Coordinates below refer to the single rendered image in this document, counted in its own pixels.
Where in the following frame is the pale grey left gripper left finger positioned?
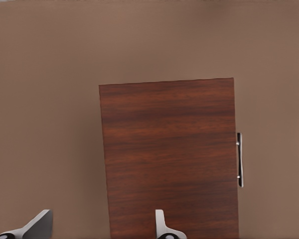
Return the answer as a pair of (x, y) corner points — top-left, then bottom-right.
(0, 209), (53, 239)

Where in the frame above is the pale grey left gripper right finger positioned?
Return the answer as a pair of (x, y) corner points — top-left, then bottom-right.
(155, 209), (187, 239)

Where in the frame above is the dark wooden cabinet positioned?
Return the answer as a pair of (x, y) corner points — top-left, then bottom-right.
(98, 77), (240, 239)

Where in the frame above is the silver cabinet handle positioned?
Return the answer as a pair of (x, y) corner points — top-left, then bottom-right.
(236, 132), (245, 188)

